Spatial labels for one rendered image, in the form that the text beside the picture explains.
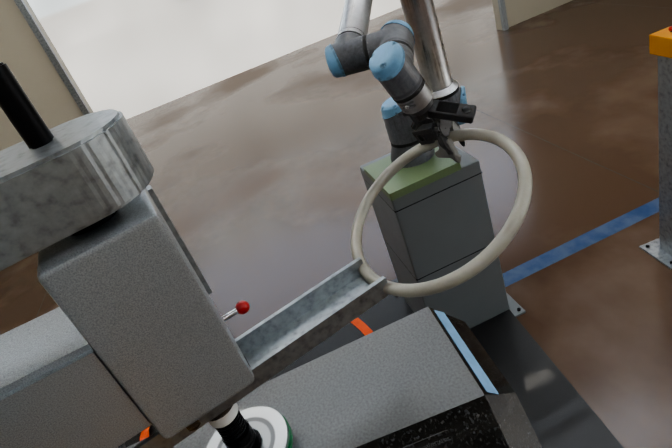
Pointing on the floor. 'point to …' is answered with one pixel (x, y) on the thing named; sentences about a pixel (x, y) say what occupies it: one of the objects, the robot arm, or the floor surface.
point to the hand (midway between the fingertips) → (462, 150)
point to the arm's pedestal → (445, 242)
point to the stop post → (660, 43)
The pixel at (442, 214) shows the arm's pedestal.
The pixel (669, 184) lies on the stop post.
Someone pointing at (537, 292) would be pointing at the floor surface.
